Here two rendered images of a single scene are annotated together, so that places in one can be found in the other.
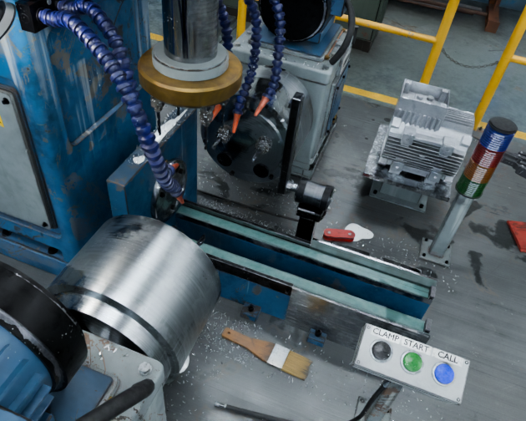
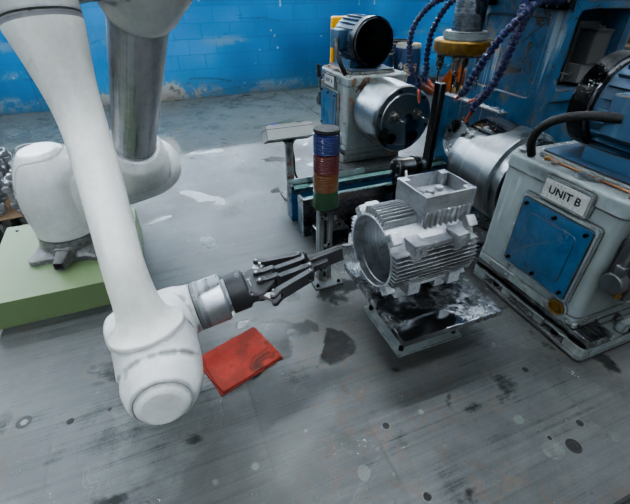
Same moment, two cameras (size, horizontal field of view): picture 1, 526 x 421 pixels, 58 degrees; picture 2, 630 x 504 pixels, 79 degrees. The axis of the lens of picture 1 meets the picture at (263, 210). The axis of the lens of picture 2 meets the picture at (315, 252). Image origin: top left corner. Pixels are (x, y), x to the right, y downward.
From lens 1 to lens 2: 186 cm
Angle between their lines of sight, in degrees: 94
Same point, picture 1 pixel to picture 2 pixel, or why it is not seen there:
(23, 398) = (346, 34)
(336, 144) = (527, 331)
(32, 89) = not seen: hidden behind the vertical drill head
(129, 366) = (353, 76)
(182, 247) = (388, 90)
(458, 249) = (308, 293)
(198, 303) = (368, 104)
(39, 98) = not seen: hidden behind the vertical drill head
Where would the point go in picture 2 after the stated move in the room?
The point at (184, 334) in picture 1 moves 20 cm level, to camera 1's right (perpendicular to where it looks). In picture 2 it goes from (360, 103) to (320, 111)
